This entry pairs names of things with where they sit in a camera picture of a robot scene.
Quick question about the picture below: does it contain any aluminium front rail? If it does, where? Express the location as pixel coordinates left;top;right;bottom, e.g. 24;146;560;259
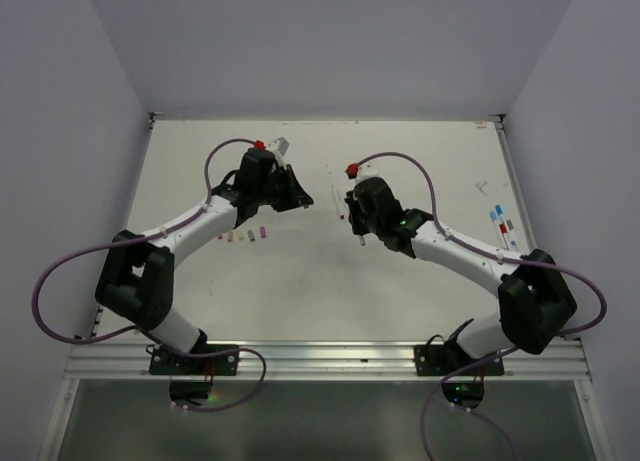
63;338;591;382

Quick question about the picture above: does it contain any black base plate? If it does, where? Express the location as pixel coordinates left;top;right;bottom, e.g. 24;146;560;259
413;344;505;377
147;344;239;377

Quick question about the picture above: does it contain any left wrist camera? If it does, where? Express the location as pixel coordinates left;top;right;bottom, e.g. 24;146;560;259
266;137;290;157

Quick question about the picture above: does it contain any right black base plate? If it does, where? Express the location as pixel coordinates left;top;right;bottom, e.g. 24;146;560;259
413;344;505;377

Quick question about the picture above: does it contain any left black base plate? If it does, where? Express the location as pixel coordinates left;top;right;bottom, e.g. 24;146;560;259
147;344;239;377

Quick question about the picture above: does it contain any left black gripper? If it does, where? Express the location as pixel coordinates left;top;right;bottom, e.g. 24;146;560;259
255;163;312;212

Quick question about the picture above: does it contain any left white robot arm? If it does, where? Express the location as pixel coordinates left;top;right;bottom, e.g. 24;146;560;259
95;138;313;374

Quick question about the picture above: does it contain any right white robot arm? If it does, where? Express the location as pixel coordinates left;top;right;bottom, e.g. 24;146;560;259
345;177;577;374

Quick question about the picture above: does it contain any white pen blue cap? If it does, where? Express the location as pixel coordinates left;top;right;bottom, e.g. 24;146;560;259
489;205;517;251

